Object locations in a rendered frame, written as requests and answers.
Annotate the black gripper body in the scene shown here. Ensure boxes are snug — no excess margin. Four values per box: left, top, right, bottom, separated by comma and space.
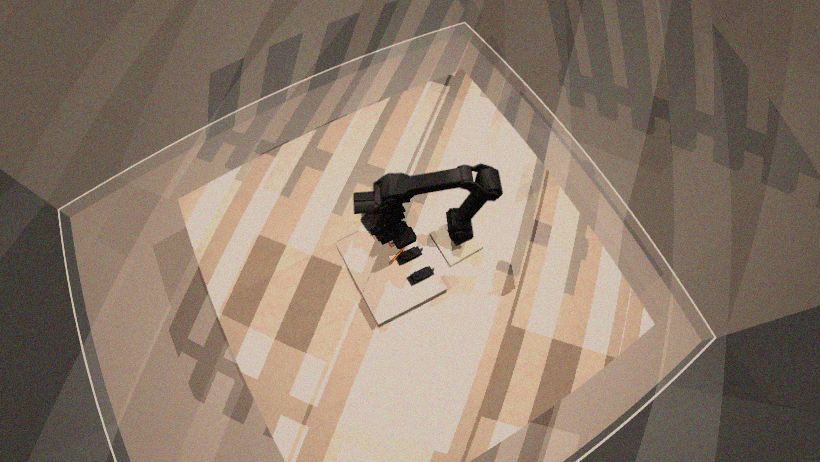
380, 205, 417, 249

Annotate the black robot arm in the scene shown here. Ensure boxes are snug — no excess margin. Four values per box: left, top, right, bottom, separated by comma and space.
354, 164, 503, 246

